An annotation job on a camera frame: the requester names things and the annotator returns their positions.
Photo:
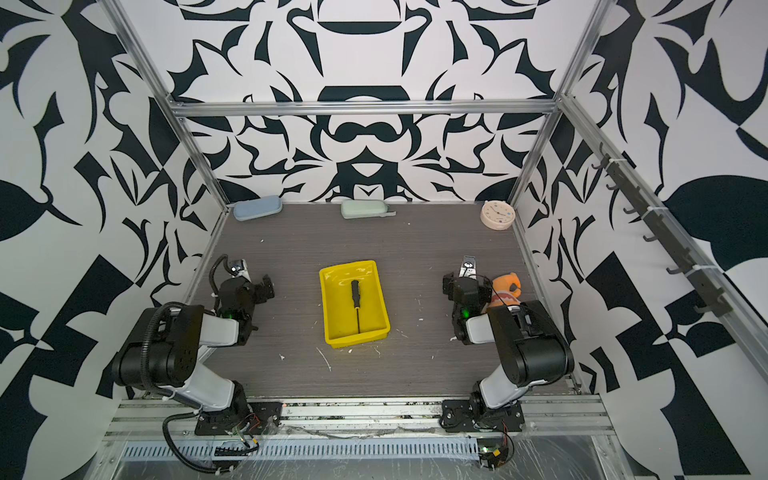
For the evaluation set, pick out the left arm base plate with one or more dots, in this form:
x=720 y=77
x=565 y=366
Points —
x=255 y=419

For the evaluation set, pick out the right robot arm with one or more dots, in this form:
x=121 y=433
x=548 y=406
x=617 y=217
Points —
x=532 y=351

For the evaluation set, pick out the orange plush toy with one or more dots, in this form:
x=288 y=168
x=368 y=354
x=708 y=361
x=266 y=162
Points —
x=506 y=290

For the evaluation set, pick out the aluminium frame rail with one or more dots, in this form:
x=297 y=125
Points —
x=221 y=109

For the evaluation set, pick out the green eyeglass case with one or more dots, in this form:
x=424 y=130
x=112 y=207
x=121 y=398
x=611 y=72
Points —
x=359 y=209

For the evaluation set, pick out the yellow plastic bin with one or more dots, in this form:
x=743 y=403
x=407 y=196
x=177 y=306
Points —
x=338 y=312

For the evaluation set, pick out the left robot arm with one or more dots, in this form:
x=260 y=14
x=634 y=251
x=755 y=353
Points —
x=161 y=354

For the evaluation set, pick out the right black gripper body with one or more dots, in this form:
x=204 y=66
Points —
x=452 y=283

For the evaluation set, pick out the white slotted cable duct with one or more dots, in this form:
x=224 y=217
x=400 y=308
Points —
x=461 y=448

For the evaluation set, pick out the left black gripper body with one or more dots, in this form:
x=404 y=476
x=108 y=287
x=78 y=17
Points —
x=257 y=295

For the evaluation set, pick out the pink round clock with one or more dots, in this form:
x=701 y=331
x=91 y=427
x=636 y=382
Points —
x=497 y=215

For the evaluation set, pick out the black handled screwdriver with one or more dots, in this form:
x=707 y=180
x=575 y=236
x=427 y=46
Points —
x=356 y=298

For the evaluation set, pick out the black wall hook rack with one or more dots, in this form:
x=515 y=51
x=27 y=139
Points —
x=666 y=230

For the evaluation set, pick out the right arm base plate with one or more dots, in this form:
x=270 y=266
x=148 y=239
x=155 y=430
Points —
x=463 y=416

